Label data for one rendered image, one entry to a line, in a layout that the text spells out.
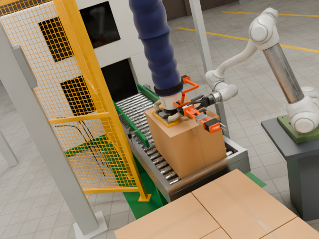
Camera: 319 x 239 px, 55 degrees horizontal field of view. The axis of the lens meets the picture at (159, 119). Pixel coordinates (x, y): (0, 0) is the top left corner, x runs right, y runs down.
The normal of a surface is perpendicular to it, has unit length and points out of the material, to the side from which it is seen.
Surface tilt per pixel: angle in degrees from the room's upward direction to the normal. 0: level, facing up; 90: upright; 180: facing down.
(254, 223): 0
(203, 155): 90
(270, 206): 0
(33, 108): 90
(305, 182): 90
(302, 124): 93
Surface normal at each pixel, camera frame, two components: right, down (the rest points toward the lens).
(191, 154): 0.35, 0.33
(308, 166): 0.03, 0.44
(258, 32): -0.47, 0.36
